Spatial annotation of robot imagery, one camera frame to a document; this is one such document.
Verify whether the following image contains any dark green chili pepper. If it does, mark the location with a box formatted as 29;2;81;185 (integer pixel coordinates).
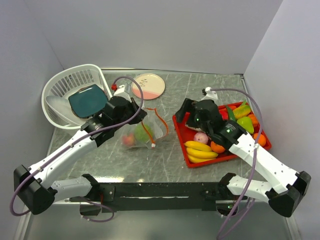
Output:
225;105;236;121

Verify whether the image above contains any pink peach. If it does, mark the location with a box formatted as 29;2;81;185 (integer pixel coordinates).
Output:
122;133;136;148

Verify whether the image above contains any green cabbage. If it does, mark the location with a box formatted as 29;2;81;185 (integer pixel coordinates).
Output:
133;124;154;144

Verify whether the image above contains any orange fruit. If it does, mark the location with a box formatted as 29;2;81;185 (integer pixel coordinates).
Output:
253;133;267;147
210;141;226;154

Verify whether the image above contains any clear zip top bag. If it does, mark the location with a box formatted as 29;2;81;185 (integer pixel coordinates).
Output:
120;107;169;149

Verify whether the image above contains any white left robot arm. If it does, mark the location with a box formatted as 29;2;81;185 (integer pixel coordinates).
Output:
9;96;147;217

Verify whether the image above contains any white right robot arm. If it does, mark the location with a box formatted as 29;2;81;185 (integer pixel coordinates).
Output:
175;98;311;218

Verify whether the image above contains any grey toy fish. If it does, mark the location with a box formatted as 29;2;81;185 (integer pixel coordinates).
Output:
185;124;202;132

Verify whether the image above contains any red apple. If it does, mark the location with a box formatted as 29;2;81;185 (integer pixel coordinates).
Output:
219;109;229;121

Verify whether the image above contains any purple onion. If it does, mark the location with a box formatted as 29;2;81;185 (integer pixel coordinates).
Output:
193;132;209;145

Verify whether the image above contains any orange carrot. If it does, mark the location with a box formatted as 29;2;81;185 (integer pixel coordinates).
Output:
229;105;237;110

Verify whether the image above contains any teal square plate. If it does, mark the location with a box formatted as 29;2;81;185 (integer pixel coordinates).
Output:
68;84;108;119

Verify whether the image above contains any red plastic tray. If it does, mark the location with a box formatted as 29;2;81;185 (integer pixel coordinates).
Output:
172;101;272;168

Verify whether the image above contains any yellow banana bunch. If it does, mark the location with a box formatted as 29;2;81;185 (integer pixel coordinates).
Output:
184;141;219;164

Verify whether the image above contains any cream and pink round plate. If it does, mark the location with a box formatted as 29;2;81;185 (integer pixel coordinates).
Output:
134;73;166;100

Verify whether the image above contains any orange mini pumpkin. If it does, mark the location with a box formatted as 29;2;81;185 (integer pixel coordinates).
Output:
247;113;259;127

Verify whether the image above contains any white bowl in basket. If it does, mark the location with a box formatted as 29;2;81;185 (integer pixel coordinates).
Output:
45;95;77;125

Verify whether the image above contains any white plastic laundry basket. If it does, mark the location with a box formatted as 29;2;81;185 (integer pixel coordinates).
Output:
41;64;112;135

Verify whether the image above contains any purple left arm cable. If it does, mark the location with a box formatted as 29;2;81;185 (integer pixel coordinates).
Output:
9;76;145;217

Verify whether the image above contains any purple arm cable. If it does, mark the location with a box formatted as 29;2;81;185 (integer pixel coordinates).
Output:
211;87;263;240
9;76;145;217

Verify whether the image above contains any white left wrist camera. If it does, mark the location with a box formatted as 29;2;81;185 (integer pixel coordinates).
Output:
112;84;131;102

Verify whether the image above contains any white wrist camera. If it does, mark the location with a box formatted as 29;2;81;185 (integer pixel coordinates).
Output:
112;84;131;102
201;86;218;101

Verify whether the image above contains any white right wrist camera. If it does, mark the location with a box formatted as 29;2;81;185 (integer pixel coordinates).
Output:
201;86;218;101

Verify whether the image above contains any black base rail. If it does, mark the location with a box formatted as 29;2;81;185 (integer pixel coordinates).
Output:
83;174;239;212

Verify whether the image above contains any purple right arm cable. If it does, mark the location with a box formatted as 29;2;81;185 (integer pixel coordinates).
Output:
211;87;263;240

